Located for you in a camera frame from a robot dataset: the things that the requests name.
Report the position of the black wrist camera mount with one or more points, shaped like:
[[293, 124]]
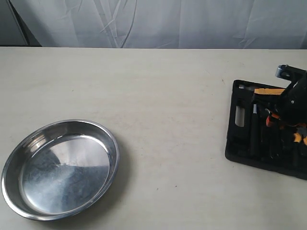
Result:
[[283, 72]]

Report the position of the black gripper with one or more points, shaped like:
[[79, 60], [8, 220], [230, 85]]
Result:
[[289, 107]]

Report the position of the round steel tray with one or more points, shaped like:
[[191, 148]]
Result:
[[60, 170]]

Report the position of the orange utility knife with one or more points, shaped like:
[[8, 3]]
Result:
[[268, 91]]

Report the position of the black handled screwdriver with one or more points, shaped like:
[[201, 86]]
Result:
[[254, 136]]

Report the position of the white backdrop cloth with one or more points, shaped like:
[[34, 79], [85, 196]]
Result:
[[179, 24]]

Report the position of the black plastic tool case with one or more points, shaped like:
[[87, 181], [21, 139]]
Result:
[[275, 143]]

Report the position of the orange handled pliers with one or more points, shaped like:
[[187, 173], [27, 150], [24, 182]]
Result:
[[299, 148]]

